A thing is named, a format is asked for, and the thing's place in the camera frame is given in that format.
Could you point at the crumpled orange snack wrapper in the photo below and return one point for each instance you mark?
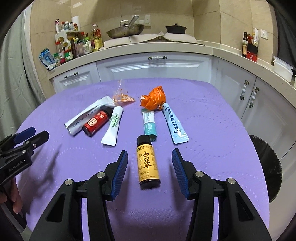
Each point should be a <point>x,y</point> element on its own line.
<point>153,98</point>

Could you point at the dark bottle with yellow label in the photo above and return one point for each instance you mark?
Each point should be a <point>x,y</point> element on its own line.
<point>148,166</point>

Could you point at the white tube with green print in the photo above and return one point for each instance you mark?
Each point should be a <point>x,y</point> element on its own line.
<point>113,127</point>

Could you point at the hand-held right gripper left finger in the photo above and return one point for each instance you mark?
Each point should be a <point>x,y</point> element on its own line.
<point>120,171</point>

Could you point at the black cooking pot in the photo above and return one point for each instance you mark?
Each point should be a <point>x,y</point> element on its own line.
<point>175,29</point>

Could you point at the white paper towel roll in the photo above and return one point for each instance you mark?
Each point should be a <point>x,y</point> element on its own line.
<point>75,23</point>

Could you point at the white wall outlet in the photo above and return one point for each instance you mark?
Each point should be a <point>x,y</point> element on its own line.
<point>263,33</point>

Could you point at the teal and white tube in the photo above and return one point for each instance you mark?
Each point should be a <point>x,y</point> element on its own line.
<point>149,124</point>

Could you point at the steel wok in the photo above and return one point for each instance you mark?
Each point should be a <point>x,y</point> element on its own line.
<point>124,32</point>

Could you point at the red boxes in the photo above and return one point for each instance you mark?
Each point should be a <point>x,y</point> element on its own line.
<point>252,56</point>

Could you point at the group of condiment bottles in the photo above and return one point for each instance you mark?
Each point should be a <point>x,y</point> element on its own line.
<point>69,46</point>

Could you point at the dark bottle with red label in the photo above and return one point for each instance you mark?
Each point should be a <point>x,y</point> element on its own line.
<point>94,122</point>

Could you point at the light blue tube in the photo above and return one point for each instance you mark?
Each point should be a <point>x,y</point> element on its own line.
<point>173,125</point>

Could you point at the white lidded container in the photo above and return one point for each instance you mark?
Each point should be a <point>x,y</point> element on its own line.
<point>283,68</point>

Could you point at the blue and white packet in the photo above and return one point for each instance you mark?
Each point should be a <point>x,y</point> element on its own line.
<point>47,59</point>

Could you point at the dark glass oil bottle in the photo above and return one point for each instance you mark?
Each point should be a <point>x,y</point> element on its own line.
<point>244,46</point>

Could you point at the clear wrapper with orange print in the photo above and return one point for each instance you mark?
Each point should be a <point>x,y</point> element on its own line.
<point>122,97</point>

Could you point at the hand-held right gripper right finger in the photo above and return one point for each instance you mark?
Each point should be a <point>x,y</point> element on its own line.
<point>178,171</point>

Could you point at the person's left hand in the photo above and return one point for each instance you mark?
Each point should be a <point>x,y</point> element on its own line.
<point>15,199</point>

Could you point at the grey cloth curtain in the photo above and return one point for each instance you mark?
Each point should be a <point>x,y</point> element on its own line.
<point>20,76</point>

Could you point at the black curtain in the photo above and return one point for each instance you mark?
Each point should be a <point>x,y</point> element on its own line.
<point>288,46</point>

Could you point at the yellow cooking oil bottle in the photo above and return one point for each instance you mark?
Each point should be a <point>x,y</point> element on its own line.
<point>97,40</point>

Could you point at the waste bin with black bag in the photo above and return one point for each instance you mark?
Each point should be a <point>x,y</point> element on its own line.
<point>268,166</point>

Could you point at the white wall switch panel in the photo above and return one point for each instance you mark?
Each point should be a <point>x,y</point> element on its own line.
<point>146,20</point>

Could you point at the beige stove cover sheet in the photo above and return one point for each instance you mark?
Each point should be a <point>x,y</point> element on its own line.
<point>150,39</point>

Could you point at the purple tablecloth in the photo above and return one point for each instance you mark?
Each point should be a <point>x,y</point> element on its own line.
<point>208,150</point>

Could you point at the white foil sachet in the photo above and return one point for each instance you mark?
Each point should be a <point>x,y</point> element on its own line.
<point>78,120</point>

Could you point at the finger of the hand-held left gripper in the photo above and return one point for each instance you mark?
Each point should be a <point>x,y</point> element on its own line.
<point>24,134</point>
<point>39,138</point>

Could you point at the black utensil holder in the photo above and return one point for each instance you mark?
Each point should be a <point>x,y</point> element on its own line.
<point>253,49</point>

